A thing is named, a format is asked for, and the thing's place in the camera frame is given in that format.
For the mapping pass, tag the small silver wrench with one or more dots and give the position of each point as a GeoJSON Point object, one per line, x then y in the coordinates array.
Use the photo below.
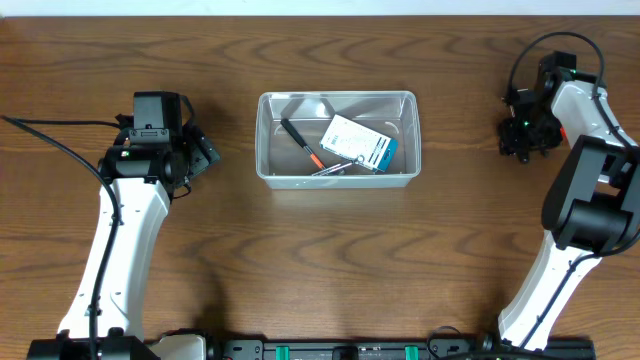
{"type": "Point", "coordinates": [339, 168]}

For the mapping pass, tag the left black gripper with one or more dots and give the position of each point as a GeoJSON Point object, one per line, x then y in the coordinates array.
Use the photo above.
{"type": "Point", "coordinates": [197, 158]}

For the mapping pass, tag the white and blue box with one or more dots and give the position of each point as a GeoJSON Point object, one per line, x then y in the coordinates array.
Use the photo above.
{"type": "Point", "coordinates": [350, 140]}

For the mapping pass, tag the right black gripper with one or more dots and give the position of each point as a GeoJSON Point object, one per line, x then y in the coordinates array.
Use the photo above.
{"type": "Point", "coordinates": [510, 138]}

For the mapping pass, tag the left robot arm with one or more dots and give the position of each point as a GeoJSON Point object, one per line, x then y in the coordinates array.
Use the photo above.
{"type": "Point", "coordinates": [140, 172]}

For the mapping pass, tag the clear plastic container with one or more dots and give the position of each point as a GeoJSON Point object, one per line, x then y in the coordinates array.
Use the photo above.
{"type": "Point", "coordinates": [283, 164]}

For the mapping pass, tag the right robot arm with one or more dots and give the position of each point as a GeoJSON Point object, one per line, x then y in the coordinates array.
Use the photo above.
{"type": "Point", "coordinates": [590, 212]}

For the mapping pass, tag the small hammer black handle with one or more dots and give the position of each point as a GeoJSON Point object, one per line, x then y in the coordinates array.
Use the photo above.
{"type": "Point", "coordinates": [296, 136]}

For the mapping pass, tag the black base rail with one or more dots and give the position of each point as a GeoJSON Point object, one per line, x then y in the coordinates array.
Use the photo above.
{"type": "Point", "coordinates": [447, 347]}

